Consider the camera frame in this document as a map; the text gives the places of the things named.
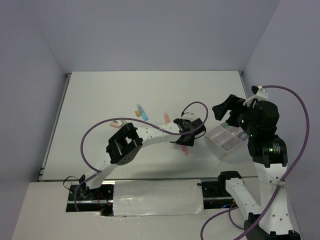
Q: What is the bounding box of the white divided organizer tray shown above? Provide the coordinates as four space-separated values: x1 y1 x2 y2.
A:
203 124 248 161

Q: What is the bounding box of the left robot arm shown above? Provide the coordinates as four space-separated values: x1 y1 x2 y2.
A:
77 118 206 200

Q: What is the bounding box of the metal base rail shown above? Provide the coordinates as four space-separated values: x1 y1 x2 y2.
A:
65 179 236 217

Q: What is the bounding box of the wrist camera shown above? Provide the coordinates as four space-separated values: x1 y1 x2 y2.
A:
243 85 269 107
181 112 195 122

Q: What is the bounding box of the orange highlighter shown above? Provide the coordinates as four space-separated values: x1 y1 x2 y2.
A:
163 112 171 124

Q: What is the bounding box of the pink correction tape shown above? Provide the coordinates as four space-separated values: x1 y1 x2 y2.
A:
181 145 189 156

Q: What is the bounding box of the blue highlighter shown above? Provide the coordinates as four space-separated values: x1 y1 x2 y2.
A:
136 103 149 121

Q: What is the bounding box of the silver foil sheet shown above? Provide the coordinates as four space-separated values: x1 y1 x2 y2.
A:
112 179 204 217

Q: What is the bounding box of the pink and white stapler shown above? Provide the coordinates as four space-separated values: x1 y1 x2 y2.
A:
109 120 123 129

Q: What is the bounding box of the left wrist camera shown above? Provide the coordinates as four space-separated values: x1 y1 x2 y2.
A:
181 112 195 122

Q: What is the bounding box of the yellow eraser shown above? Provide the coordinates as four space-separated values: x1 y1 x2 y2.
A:
135 110 141 117

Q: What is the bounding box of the blue pen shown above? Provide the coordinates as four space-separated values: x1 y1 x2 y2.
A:
236 132 248 141

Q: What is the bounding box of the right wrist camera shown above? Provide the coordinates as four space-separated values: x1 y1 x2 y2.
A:
243 85 269 107

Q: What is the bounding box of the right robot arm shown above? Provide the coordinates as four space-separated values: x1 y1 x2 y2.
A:
212 94 301 240

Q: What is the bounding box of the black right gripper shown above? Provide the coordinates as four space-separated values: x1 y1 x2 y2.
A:
211 92 257 134

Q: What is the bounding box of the green correction tape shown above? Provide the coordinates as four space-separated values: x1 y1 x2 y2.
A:
221 122 232 130

